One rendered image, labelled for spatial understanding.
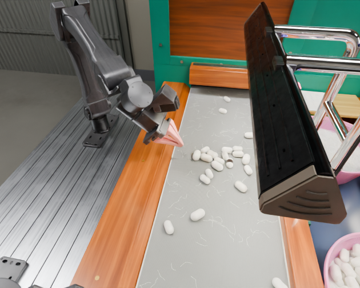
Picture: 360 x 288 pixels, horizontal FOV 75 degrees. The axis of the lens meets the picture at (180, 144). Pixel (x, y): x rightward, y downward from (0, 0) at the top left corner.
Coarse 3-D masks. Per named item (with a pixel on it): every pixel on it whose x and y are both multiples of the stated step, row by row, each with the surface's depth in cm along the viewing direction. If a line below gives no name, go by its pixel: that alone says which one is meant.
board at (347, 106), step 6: (336, 96) 92; (342, 96) 92; (348, 96) 92; (354, 96) 92; (336, 102) 89; (342, 102) 89; (348, 102) 89; (354, 102) 89; (336, 108) 86; (342, 108) 86; (348, 108) 86; (354, 108) 86; (342, 114) 83; (348, 114) 83; (354, 114) 83
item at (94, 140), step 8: (96, 120) 86; (104, 120) 88; (112, 120) 97; (96, 128) 88; (104, 128) 89; (112, 128) 94; (88, 136) 89; (96, 136) 89; (104, 136) 89; (88, 144) 86; (96, 144) 86
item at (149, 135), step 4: (140, 112) 58; (136, 116) 58; (164, 116) 61; (132, 120) 59; (136, 124) 61; (140, 124) 59; (160, 124) 59; (144, 128) 60; (156, 128) 58; (148, 132) 61; (152, 132) 59; (156, 132) 57; (160, 132) 57; (148, 136) 60; (152, 136) 58; (156, 136) 58; (144, 140) 60; (148, 140) 60
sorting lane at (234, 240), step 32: (192, 96) 99; (224, 96) 99; (192, 128) 83; (224, 128) 83; (192, 160) 72; (224, 160) 72; (192, 192) 63; (224, 192) 63; (256, 192) 63; (160, 224) 56; (192, 224) 56; (224, 224) 56; (256, 224) 56; (160, 256) 51; (192, 256) 51; (224, 256) 51; (256, 256) 51
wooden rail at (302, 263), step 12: (288, 228) 53; (300, 228) 53; (288, 240) 51; (300, 240) 51; (312, 240) 51; (288, 252) 50; (300, 252) 49; (312, 252) 49; (288, 264) 49; (300, 264) 47; (312, 264) 47; (300, 276) 46; (312, 276) 46
